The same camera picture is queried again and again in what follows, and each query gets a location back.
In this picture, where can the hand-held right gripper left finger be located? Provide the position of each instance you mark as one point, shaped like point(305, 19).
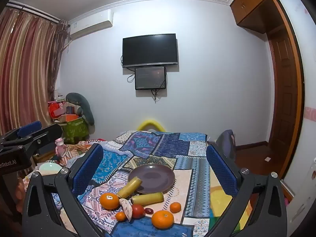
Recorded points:
point(88, 170)

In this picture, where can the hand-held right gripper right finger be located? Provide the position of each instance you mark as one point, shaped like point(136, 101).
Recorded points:
point(221, 171)

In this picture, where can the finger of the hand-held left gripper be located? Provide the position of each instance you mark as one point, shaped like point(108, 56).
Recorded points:
point(29, 127)
point(48, 132)

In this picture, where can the large orange with sticker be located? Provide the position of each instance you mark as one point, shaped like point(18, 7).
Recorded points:
point(105, 203)

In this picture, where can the pink sweet potato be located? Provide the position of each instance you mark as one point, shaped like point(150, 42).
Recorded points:
point(127, 208)

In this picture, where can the small tangerine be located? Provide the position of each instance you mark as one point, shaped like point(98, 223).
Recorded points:
point(120, 216)
point(175, 207)

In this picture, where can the red tomato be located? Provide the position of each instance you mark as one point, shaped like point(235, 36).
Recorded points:
point(138, 211)

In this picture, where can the purple round plate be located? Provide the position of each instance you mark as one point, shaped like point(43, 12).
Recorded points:
point(155, 177)

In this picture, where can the large plain orange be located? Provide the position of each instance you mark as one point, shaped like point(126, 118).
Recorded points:
point(162, 219)

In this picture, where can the pink toy figure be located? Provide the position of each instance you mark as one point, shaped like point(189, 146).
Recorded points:
point(59, 147)

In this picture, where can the red plastic container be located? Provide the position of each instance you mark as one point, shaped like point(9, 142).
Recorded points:
point(55, 109)

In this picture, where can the yellow cloth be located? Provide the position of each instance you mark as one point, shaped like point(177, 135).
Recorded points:
point(217, 195)

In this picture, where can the green patterned box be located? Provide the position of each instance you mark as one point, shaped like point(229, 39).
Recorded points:
point(74, 129)

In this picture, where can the grey blue chair back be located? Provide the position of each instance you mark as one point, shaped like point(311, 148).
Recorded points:
point(226, 140)

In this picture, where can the mint green plate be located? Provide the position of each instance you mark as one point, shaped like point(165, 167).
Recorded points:
point(49, 169)

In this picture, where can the grey plush pillow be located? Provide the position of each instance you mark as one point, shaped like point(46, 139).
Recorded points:
point(85, 106)

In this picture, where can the striped red beige curtain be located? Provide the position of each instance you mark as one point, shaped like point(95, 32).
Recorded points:
point(24, 66)

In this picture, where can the patterned blue patchwork tablecloth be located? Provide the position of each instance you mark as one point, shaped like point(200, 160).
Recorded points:
point(163, 148)

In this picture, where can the dark red grape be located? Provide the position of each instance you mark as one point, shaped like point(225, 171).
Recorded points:
point(149, 211)

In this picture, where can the brown wooden door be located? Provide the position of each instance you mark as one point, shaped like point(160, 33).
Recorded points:
point(284, 91)

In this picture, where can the small black monitor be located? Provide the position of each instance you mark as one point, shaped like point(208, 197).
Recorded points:
point(150, 77)

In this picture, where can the white air conditioner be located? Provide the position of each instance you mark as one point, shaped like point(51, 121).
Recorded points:
point(91, 23)

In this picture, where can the frosted white sliding door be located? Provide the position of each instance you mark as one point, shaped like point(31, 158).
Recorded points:
point(306, 79)

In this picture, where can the wooden overhead cabinet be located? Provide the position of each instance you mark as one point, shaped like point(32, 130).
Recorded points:
point(251, 5)

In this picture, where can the black wall television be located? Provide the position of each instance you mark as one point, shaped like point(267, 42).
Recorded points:
point(150, 49)

